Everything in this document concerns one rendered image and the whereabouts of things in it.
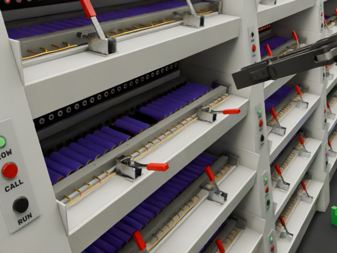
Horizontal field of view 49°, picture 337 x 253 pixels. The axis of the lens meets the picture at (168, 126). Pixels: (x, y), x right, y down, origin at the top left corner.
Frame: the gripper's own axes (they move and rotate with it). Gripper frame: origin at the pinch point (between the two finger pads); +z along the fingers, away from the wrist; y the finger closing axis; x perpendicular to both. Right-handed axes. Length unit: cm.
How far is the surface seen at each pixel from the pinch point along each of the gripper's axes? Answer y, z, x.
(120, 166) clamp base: 20.4, 18.3, 5.4
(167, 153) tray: 10.2, 16.8, 7.8
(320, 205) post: -95, 37, 77
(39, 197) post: 37.6, 13.8, 1.8
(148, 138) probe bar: 10.5, 19.5, 4.1
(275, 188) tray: -49, 30, 45
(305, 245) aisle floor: -69, 37, 81
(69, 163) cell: 25.2, 23.5, 1.7
